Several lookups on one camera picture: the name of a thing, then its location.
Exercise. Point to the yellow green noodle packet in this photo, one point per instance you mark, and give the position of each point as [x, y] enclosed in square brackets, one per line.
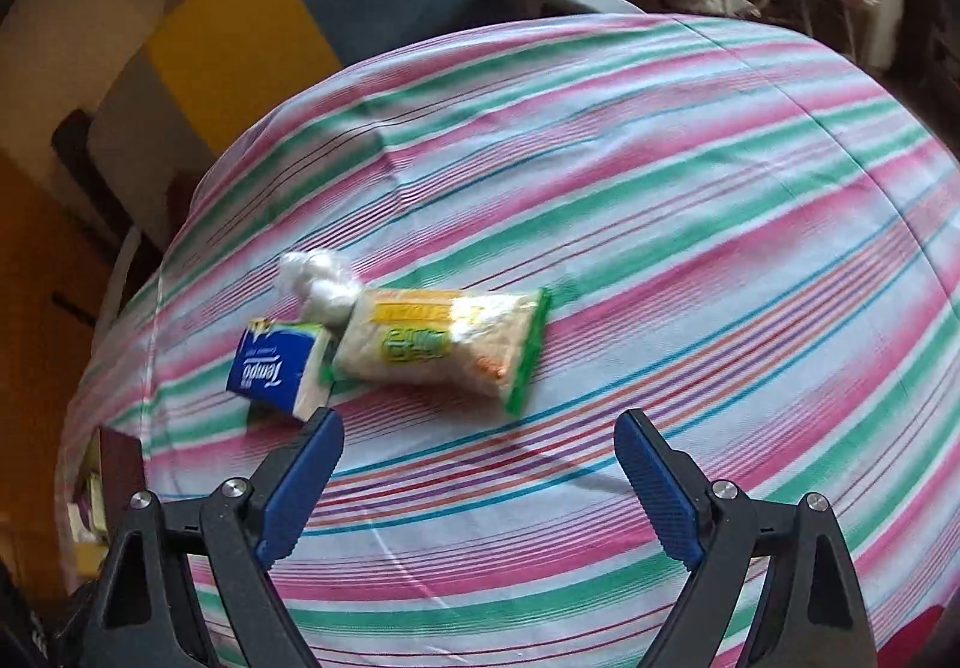
[485, 342]

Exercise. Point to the white plastic bundle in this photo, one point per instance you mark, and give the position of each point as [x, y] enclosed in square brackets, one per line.
[324, 284]

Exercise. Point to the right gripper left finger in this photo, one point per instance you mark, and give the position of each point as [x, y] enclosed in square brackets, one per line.
[145, 611]

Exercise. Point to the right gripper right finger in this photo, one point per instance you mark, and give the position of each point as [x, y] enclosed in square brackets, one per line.
[810, 611]

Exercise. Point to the red cloth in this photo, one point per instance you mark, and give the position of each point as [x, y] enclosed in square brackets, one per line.
[906, 643]

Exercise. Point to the blue tissue pack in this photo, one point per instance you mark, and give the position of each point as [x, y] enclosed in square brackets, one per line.
[283, 365]

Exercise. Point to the striped bed sheet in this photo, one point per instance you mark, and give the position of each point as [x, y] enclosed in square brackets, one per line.
[742, 234]

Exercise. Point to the grey yellow blue headboard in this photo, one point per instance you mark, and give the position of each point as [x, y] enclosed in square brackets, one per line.
[212, 68]

